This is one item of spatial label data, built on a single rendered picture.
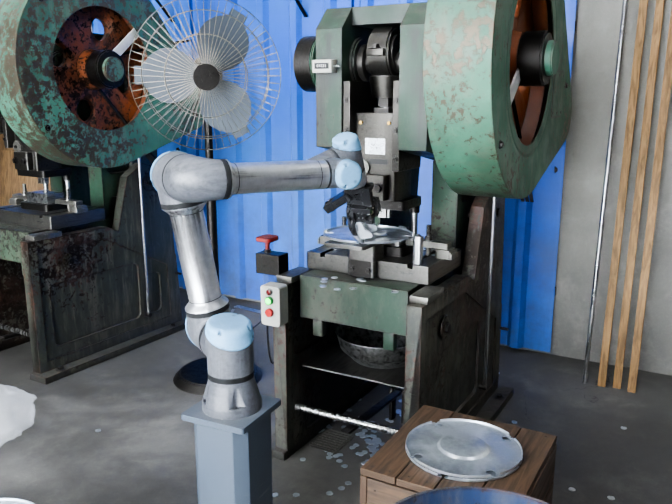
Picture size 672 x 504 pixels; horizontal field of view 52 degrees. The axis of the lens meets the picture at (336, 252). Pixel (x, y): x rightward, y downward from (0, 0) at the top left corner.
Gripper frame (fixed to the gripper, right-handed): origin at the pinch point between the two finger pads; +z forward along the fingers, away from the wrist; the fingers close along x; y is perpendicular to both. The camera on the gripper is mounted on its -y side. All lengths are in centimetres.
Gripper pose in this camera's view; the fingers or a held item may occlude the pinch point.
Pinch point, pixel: (360, 239)
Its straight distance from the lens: 210.0
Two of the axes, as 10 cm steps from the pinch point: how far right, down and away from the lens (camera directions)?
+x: 4.2, -5.9, 6.9
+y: 8.9, 1.0, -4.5
